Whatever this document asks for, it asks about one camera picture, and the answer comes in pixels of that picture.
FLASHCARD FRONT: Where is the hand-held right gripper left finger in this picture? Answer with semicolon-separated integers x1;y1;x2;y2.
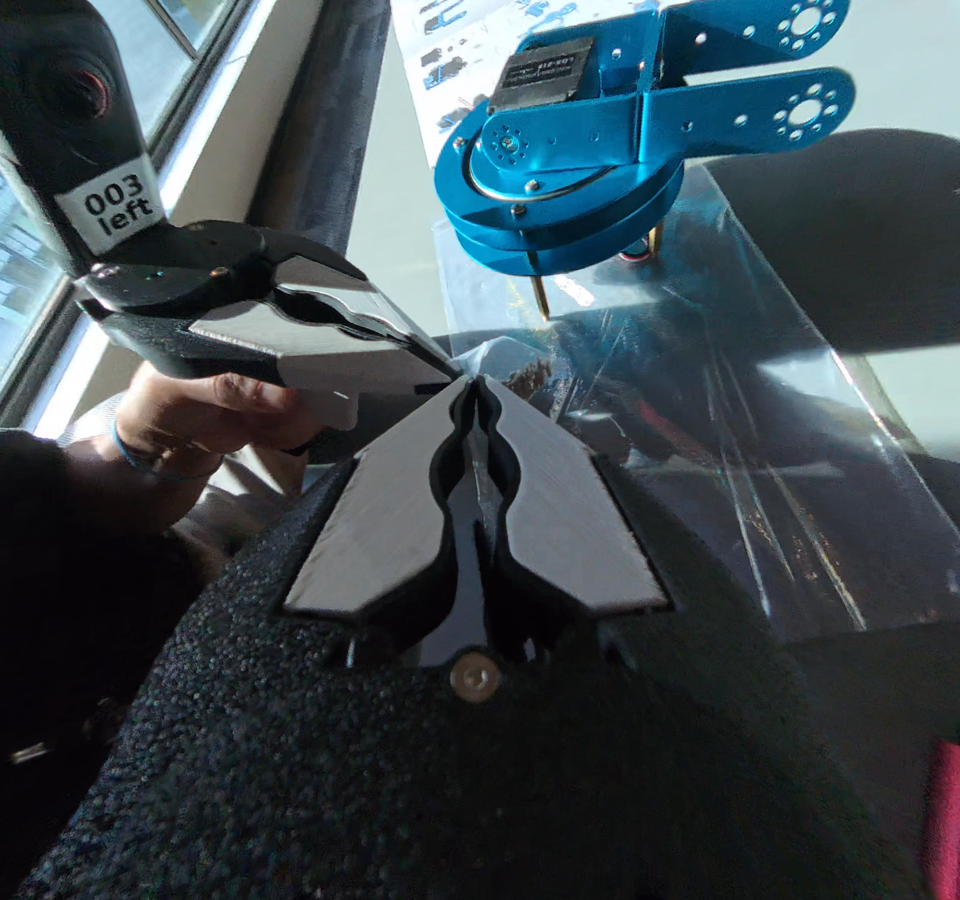
281;375;480;650

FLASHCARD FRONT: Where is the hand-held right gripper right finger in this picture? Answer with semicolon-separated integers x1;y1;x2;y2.
476;375;671;654

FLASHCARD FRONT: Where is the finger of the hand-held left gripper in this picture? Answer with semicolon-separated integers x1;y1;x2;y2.
273;255;462;378
186;301;460;393

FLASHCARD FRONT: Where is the person's left forearm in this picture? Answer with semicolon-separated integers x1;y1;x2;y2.
0;420;159;616

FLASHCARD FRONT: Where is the grey desk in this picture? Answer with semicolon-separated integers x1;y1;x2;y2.
341;0;960;751

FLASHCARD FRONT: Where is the person's left hand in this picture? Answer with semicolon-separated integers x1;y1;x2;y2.
120;366;327;477

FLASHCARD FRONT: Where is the blue wristband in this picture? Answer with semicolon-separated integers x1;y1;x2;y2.
111;420;162;477

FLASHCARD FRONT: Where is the large clear plastic bag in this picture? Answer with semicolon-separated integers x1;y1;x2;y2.
431;165;960;642

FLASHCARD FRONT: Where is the white instruction booklet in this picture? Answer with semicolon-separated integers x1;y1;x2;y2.
390;0;725;166

